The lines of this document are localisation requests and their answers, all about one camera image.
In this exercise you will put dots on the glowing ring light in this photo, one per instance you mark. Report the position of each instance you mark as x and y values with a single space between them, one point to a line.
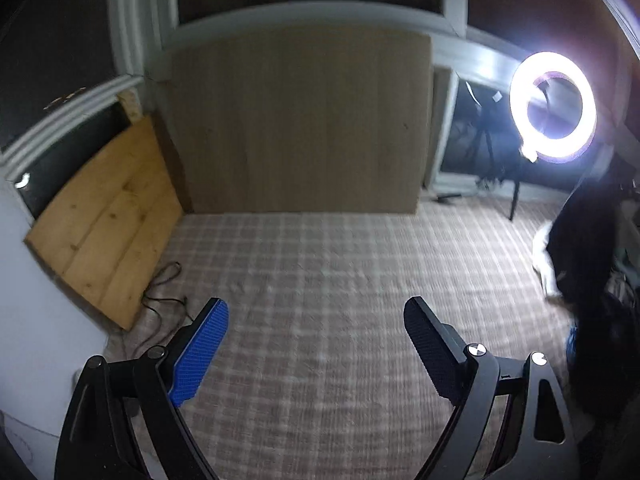
553 108

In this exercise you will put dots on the checkered beige table cloth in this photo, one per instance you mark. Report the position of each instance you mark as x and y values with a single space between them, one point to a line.
316 377

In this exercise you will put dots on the pile of dark clothes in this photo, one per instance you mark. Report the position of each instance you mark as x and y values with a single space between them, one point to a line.
582 241

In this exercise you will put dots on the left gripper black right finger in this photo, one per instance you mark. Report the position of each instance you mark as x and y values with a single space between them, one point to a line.
535 440

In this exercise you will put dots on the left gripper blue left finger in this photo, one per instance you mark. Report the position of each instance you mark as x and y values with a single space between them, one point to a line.
98 440

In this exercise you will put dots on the black tripod stand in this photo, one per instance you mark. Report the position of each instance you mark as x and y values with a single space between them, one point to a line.
489 117

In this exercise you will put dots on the orange pine wood board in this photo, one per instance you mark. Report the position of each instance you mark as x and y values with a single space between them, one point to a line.
105 231

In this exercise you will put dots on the tall light wood board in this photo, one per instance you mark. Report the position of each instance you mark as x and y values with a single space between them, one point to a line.
304 118

